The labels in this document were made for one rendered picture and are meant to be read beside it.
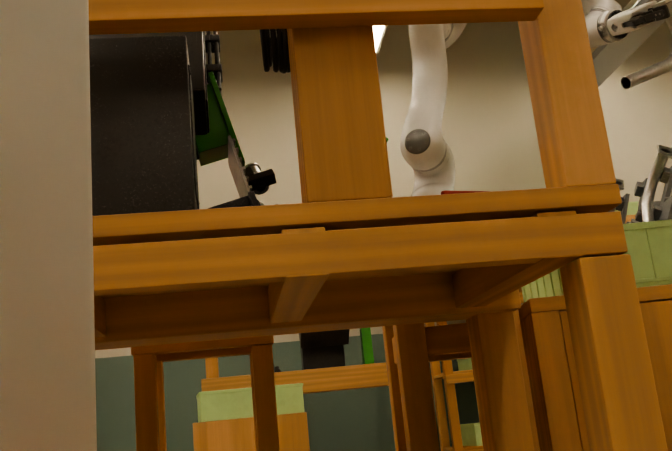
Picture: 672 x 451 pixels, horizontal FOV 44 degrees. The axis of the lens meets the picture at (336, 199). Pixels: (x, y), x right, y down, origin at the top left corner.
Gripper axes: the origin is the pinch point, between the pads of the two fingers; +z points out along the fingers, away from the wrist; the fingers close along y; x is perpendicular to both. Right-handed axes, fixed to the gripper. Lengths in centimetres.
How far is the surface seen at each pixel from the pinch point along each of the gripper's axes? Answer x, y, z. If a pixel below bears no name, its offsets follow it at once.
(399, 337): 47, -86, -34
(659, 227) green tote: 51, -17, -10
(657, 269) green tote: 59, -24, -8
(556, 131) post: 4, -76, 33
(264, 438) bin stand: 54, -124, -43
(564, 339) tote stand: 63, -54, -15
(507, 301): 45, -69, -10
